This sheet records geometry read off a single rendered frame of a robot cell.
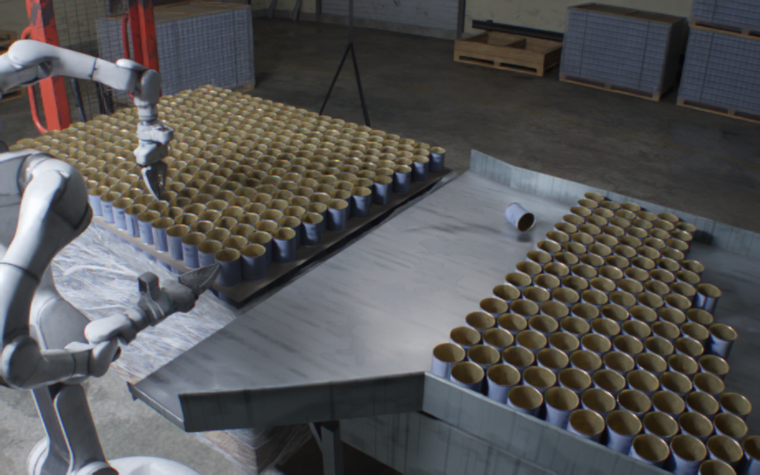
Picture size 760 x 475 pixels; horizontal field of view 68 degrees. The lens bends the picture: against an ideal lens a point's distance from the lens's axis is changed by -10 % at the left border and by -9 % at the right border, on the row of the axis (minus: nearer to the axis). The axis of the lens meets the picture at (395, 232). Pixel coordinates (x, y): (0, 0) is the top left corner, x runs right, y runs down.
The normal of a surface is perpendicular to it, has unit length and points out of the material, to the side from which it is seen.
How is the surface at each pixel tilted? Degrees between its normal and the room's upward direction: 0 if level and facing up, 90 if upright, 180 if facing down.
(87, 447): 90
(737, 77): 89
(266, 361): 0
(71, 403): 90
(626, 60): 89
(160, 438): 0
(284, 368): 0
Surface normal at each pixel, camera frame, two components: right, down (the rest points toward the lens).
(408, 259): 0.03, -0.88
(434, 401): -0.55, 0.37
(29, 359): 0.99, 0.12
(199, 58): 0.80, 0.33
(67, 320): 0.93, 0.16
